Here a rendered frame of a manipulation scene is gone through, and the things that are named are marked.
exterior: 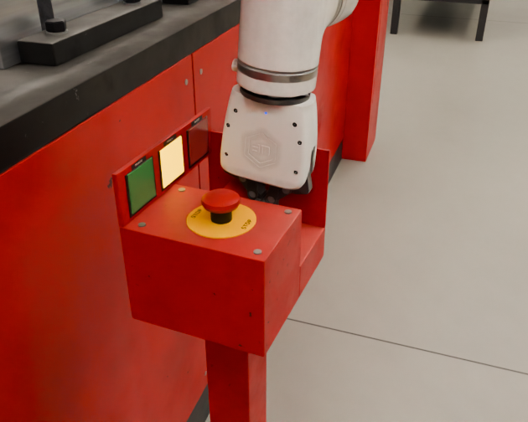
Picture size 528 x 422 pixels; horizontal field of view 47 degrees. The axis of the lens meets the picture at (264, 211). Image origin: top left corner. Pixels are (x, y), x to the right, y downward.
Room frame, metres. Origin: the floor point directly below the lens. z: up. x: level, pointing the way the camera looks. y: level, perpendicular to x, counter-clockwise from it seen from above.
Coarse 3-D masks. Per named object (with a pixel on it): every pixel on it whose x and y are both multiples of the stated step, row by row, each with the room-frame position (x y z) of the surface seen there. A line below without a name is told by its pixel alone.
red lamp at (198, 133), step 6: (204, 120) 0.68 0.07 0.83; (198, 126) 0.67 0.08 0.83; (204, 126) 0.68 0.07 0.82; (192, 132) 0.65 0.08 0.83; (198, 132) 0.67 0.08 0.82; (204, 132) 0.68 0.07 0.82; (192, 138) 0.65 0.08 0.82; (198, 138) 0.66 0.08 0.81; (204, 138) 0.68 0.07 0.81; (192, 144) 0.65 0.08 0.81; (198, 144) 0.66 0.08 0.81; (204, 144) 0.68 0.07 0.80; (192, 150) 0.65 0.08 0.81; (198, 150) 0.66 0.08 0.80; (204, 150) 0.68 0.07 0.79; (192, 156) 0.65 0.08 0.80; (198, 156) 0.66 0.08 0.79; (192, 162) 0.65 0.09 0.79
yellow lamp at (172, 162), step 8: (168, 144) 0.61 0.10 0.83; (176, 144) 0.62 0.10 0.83; (160, 152) 0.59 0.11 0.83; (168, 152) 0.60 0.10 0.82; (176, 152) 0.62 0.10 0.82; (168, 160) 0.60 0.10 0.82; (176, 160) 0.62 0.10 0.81; (168, 168) 0.60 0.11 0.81; (176, 168) 0.61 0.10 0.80; (168, 176) 0.60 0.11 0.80; (176, 176) 0.61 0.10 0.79
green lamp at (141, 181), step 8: (152, 160) 0.57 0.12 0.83; (136, 168) 0.55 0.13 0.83; (144, 168) 0.56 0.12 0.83; (152, 168) 0.57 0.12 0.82; (128, 176) 0.53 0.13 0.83; (136, 176) 0.54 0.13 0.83; (144, 176) 0.56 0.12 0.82; (152, 176) 0.57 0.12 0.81; (128, 184) 0.53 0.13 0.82; (136, 184) 0.54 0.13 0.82; (144, 184) 0.56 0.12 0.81; (152, 184) 0.57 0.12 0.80; (136, 192) 0.54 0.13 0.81; (144, 192) 0.55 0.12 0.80; (152, 192) 0.57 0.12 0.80; (136, 200) 0.54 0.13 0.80; (144, 200) 0.55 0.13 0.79; (136, 208) 0.54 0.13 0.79
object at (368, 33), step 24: (360, 0) 2.33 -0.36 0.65; (384, 0) 2.39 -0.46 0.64; (360, 24) 2.33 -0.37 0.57; (384, 24) 2.45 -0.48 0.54; (360, 48) 2.33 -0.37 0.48; (384, 48) 2.54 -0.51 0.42; (360, 72) 2.32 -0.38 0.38; (360, 96) 2.32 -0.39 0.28; (360, 120) 2.32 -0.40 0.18; (360, 144) 2.32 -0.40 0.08
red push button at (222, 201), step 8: (208, 192) 0.54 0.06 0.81; (216, 192) 0.54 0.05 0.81; (224, 192) 0.54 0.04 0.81; (232, 192) 0.54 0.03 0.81; (208, 200) 0.52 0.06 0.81; (216, 200) 0.52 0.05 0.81; (224, 200) 0.52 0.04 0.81; (232, 200) 0.53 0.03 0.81; (240, 200) 0.53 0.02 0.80; (208, 208) 0.52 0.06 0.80; (216, 208) 0.52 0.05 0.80; (224, 208) 0.52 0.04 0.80; (232, 208) 0.52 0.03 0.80; (216, 216) 0.52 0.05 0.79; (224, 216) 0.52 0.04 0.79
